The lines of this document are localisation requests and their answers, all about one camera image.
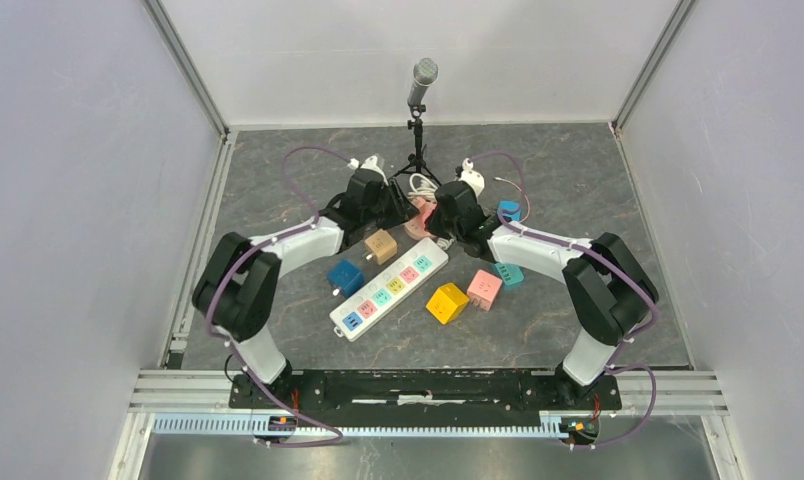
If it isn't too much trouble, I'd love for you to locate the beige cube plug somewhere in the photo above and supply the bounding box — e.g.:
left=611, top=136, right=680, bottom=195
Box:
left=364, top=229, right=398, bottom=265

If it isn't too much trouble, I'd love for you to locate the blue cube plug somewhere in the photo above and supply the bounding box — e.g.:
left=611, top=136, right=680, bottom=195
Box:
left=326, top=260, right=365, bottom=298

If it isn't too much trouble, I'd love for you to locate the pink cube plug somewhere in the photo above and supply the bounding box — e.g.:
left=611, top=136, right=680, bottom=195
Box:
left=466, top=270, right=503, bottom=311

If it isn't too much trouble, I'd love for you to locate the yellow cube plug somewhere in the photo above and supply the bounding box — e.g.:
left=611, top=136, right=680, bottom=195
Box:
left=426, top=283, right=469, bottom=325

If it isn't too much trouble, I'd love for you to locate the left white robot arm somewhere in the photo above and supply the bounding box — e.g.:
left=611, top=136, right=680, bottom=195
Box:
left=191, top=169, right=419, bottom=408

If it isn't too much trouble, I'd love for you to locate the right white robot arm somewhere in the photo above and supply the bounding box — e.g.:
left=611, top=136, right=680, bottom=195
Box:
left=426, top=180, right=659, bottom=408

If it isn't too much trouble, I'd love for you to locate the round pink socket base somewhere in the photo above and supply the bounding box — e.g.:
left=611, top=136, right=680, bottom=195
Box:
left=403, top=215, right=434, bottom=241

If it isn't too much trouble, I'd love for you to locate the pink adapter on round base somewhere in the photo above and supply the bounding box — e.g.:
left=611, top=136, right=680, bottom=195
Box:
left=411, top=196, right=436, bottom=231

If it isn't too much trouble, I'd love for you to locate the black tripod stand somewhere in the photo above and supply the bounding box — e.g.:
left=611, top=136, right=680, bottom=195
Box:
left=392, top=104, right=442, bottom=186

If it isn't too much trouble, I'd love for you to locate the teal power strip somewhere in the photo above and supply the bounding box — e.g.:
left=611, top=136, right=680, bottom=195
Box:
left=493, top=263, right=525, bottom=290

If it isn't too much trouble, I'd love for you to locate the white power strip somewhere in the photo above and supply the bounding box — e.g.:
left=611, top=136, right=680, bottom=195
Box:
left=329, top=238, right=449, bottom=342

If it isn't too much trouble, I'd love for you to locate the silver microphone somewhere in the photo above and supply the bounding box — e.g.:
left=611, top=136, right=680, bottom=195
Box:
left=407, top=57, right=439, bottom=109

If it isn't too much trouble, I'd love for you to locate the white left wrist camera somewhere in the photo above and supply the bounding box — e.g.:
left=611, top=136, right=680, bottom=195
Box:
left=347, top=155, right=388, bottom=186

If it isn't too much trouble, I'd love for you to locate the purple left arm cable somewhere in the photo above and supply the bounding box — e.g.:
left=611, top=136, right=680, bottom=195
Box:
left=203, top=145, right=354, bottom=449

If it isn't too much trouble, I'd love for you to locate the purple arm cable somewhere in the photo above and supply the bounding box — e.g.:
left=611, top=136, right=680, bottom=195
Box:
left=468, top=150, right=662, bottom=448
left=203, top=145, right=354, bottom=449

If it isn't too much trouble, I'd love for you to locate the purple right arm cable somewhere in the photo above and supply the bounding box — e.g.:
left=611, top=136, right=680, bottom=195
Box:
left=468, top=150, right=662, bottom=448

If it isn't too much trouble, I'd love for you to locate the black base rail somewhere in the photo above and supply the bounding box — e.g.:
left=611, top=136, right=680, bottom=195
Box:
left=270, top=368, right=622, bottom=428

